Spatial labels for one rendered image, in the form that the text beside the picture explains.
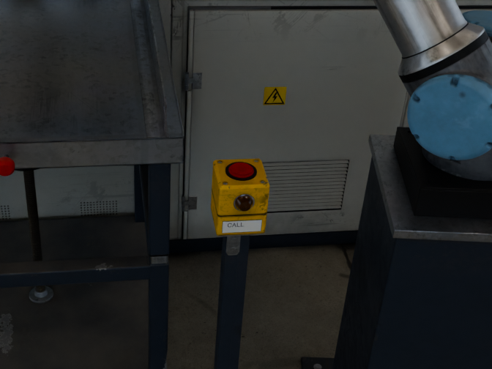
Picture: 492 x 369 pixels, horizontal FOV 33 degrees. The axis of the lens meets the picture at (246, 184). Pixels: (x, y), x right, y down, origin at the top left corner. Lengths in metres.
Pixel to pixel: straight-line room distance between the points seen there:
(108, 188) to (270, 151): 0.47
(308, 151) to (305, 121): 0.10
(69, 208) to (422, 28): 1.37
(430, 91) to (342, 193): 1.22
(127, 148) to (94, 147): 0.06
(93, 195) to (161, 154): 0.90
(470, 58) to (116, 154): 0.63
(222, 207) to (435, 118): 0.36
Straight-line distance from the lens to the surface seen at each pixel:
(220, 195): 1.27
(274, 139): 2.31
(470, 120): 1.30
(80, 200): 2.39
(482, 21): 1.48
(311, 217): 2.50
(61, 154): 1.49
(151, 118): 1.52
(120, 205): 2.40
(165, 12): 2.11
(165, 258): 1.67
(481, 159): 1.53
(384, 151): 1.68
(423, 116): 1.31
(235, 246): 1.37
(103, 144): 1.48
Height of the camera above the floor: 1.64
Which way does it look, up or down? 35 degrees down
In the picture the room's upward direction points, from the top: 5 degrees clockwise
